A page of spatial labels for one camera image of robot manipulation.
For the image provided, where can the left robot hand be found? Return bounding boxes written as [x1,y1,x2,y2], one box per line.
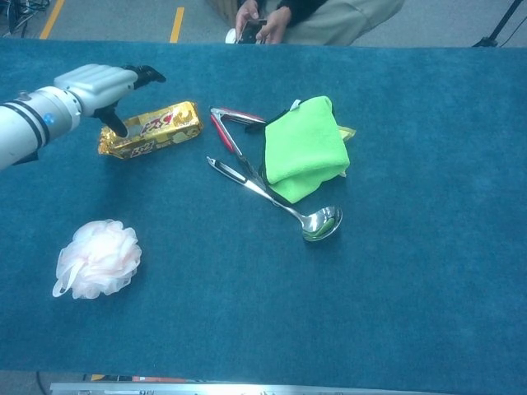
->
[53,63,167,138]

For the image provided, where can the golden biscuit package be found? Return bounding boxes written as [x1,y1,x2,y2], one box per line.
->
[96,100,205,160]

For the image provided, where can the red-handled metal tongs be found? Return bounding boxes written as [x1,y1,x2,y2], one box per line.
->
[209,105,268,188]

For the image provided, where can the white mesh bath sponge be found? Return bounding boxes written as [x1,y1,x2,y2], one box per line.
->
[52,219,143,300]

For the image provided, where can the green microfibre towel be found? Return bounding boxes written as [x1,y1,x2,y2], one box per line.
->
[258,95,351,206]

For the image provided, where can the yellow snack bag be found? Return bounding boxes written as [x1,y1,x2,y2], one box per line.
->
[336,125,357,178]

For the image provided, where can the steel ladle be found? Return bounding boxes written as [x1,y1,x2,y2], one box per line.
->
[205,155,344,243]

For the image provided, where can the smartphone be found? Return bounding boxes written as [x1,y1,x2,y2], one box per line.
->
[236,18,268,44]

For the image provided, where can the blue table cloth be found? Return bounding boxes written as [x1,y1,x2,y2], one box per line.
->
[0,38,527,392]

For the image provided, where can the seated person in khaki trousers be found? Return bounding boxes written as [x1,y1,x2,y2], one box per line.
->
[235,0,407,47]

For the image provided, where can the black tripod stand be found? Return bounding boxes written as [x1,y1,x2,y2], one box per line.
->
[472,0,527,49]

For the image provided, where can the bundle of cables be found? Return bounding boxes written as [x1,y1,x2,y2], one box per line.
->
[0,0,50,38]

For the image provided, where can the aluminium rail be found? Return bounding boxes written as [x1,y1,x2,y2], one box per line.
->
[49,381,527,395]

